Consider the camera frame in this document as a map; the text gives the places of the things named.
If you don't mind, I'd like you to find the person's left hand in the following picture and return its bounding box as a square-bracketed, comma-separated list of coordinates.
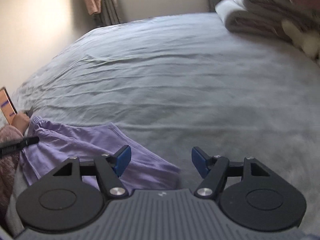
[12, 114, 30, 133]

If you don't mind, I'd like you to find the person's left forearm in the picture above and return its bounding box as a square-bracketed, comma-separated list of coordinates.
[0, 126, 25, 215]

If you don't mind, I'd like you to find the grey bed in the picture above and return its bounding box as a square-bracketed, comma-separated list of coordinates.
[5, 12, 320, 230]

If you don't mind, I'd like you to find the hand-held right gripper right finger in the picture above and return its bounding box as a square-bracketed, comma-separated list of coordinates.
[192, 147, 274, 198]

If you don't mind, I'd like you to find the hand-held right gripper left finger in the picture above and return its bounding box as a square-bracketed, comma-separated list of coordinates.
[52, 145, 132, 198]

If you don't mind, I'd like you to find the purple sweater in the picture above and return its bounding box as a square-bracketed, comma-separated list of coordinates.
[19, 116, 181, 190]

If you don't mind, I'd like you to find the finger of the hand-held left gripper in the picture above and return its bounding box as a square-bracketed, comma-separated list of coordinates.
[0, 136, 40, 157]

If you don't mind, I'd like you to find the white plush toy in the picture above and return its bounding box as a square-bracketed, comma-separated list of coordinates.
[282, 20, 320, 61]

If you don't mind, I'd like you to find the smartphone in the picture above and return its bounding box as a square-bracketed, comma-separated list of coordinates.
[0, 87, 18, 125]

